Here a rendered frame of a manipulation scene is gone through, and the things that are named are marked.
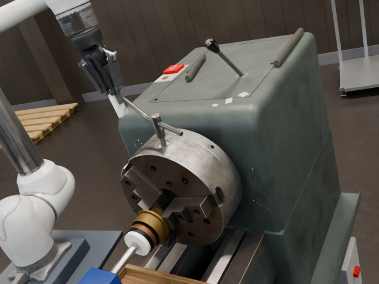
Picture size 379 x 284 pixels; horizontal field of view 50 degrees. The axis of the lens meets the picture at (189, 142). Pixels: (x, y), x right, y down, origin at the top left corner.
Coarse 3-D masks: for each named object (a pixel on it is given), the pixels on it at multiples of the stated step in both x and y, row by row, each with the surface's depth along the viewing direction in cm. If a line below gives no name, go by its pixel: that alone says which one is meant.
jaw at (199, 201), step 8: (216, 192) 99; (176, 200) 103; (184, 200) 101; (192, 200) 99; (200, 200) 98; (208, 200) 98; (216, 200) 99; (168, 208) 101; (176, 208) 99; (184, 208) 98; (192, 208) 98; (200, 208) 96; (208, 208) 98; (168, 216) 98; (176, 216) 99; (184, 216) 98; (192, 216) 99; (200, 216) 98; (168, 224) 99; (176, 224) 100
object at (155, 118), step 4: (152, 116) 98; (156, 116) 98; (152, 120) 98; (156, 120) 98; (160, 120) 99; (156, 124) 99; (156, 128) 99; (160, 128) 99; (156, 132) 100; (160, 132) 100; (164, 132) 101; (160, 136) 100; (164, 136) 101; (160, 140) 102; (164, 140) 102; (164, 144) 102
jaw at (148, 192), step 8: (128, 168) 108; (136, 168) 106; (128, 176) 104; (136, 176) 105; (144, 176) 106; (128, 184) 105; (136, 184) 104; (144, 184) 105; (152, 184) 106; (136, 192) 102; (144, 192) 104; (152, 192) 105; (160, 192) 106; (136, 200) 104; (144, 200) 102; (152, 200) 103; (136, 208) 102; (144, 208) 101
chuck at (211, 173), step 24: (144, 144) 109; (192, 144) 102; (144, 168) 105; (168, 168) 100; (192, 168) 97; (216, 168) 101; (168, 192) 114; (192, 192) 101; (216, 216) 101; (192, 240) 112
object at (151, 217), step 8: (152, 208) 102; (144, 216) 99; (152, 216) 98; (160, 216) 99; (136, 224) 97; (144, 224) 97; (152, 224) 97; (160, 224) 98; (128, 232) 98; (144, 232) 96; (152, 232) 97; (160, 232) 98; (168, 232) 100; (152, 240) 96; (160, 240) 98; (152, 248) 97
